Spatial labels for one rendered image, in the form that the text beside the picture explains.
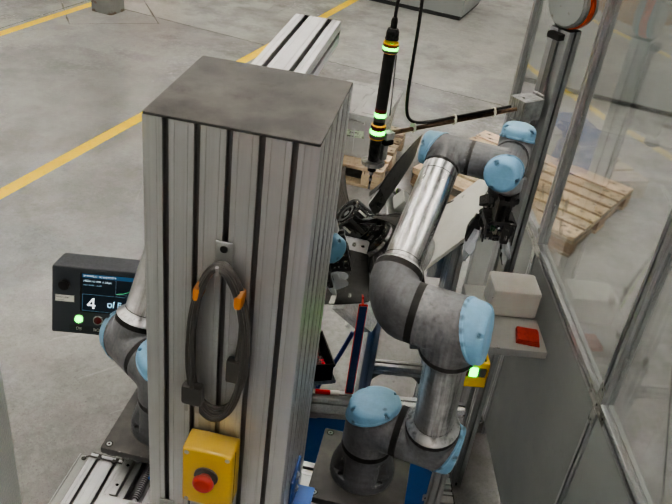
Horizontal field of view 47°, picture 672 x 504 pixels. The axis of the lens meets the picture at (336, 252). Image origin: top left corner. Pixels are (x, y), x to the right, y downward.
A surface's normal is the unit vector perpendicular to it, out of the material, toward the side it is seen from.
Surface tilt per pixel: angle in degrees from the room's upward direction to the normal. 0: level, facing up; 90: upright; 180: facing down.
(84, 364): 0
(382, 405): 8
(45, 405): 0
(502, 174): 90
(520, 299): 90
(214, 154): 90
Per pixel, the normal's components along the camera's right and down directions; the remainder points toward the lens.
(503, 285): 0.11, -0.84
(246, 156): -0.19, 0.51
